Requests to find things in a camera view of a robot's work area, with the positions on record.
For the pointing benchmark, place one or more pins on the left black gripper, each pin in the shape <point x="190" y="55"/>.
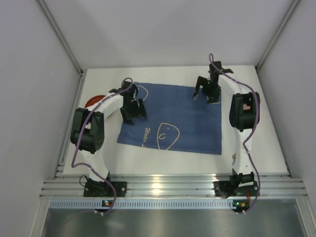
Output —
<point x="133" y="111"/>

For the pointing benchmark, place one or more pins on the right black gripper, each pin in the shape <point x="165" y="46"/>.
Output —
<point x="207" y="88"/>

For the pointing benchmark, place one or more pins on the blue cloth placemat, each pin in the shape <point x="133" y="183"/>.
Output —
<point x="175" y="121"/>

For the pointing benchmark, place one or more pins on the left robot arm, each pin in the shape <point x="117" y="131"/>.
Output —
<point x="78" y="126"/>

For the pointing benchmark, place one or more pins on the red plate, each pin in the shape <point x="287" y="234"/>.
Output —
<point x="93" y="100"/>

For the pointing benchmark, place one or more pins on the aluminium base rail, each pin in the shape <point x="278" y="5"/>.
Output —
<point x="174" y="186"/>

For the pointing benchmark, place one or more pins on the perforated cable duct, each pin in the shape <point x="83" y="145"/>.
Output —
<point x="148" y="204"/>

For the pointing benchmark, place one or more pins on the left frame post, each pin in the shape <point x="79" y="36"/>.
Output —
<point x="57" y="31"/>

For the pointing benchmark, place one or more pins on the frame post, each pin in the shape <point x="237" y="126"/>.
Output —
<point x="57" y="31"/>
<point x="278" y="32"/>

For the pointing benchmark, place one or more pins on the right frame post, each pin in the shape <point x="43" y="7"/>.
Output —
<point x="278" y="32"/>

